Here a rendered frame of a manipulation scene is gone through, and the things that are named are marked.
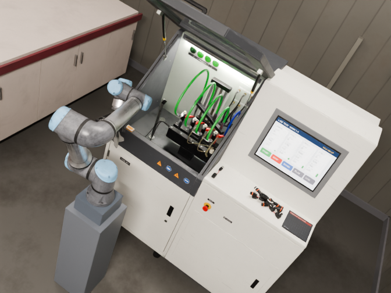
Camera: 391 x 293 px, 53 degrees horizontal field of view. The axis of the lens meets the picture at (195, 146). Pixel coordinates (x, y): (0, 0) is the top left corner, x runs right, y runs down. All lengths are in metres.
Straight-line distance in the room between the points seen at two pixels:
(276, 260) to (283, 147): 0.68
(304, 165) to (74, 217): 1.32
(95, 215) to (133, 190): 0.68
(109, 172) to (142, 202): 0.84
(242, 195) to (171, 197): 0.49
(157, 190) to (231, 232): 0.56
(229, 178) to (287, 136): 0.43
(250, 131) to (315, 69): 1.72
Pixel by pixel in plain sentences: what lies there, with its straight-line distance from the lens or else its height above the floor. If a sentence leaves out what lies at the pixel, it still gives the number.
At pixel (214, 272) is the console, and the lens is 2.83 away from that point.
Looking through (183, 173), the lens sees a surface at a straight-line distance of 2.40.
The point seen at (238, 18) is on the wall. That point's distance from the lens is 4.07.
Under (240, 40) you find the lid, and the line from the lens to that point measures 1.66.
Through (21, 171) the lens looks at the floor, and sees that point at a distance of 3.45.
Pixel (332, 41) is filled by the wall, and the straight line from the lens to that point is 3.86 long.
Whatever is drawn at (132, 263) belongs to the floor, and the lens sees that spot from 3.03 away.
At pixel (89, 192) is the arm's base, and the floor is 0.95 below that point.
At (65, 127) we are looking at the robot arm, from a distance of 1.65.
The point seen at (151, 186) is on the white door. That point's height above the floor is 0.64.
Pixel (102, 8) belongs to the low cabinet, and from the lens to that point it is 4.11.
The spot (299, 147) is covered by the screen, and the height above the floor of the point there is 1.32.
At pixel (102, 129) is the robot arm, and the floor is 1.49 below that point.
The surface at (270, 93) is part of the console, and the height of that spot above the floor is 1.50.
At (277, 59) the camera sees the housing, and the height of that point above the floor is 1.50.
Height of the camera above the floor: 2.58
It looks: 40 degrees down
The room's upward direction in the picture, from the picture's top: 24 degrees clockwise
